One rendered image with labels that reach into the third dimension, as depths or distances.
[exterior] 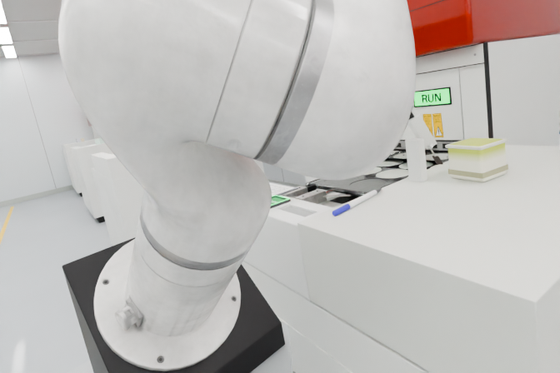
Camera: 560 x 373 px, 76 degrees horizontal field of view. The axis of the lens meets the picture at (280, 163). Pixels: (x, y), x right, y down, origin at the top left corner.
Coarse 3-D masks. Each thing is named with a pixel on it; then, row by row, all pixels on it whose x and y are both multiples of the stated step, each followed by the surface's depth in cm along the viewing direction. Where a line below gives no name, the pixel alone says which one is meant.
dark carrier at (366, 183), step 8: (384, 168) 113; (392, 168) 111; (400, 168) 110; (360, 176) 109; (368, 176) 107; (408, 176) 101; (320, 184) 107; (328, 184) 106; (336, 184) 104; (344, 184) 103; (352, 184) 102; (360, 184) 100; (368, 184) 99; (376, 184) 98; (384, 184) 97
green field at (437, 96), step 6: (438, 90) 100; (444, 90) 99; (414, 96) 107; (420, 96) 105; (426, 96) 104; (432, 96) 102; (438, 96) 101; (444, 96) 99; (420, 102) 106; (426, 102) 104; (432, 102) 103; (438, 102) 101; (444, 102) 100
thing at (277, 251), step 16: (272, 208) 72; (288, 208) 71; (304, 208) 69; (320, 208) 67; (272, 224) 67; (288, 224) 63; (256, 240) 75; (272, 240) 69; (288, 240) 64; (256, 256) 77; (272, 256) 70; (288, 256) 65; (272, 272) 72; (288, 272) 67; (304, 272) 62; (304, 288) 63
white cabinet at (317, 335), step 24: (264, 288) 77; (288, 312) 71; (312, 312) 63; (312, 336) 65; (336, 336) 59; (360, 336) 53; (312, 360) 66; (336, 360) 60; (360, 360) 55; (384, 360) 50; (408, 360) 47
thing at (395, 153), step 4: (392, 152) 118; (396, 152) 116; (400, 152) 115; (404, 152) 114; (428, 152) 107; (436, 152) 105; (440, 152) 103; (444, 152) 102; (392, 156) 118; (396, 156) 117; (400, 156) 115; (404, 156) 114; (428, 156) 107; (440, 156) 104; (444, 156) 103; (432, 160) 106; (444, 160) 103; (448, 160) 102
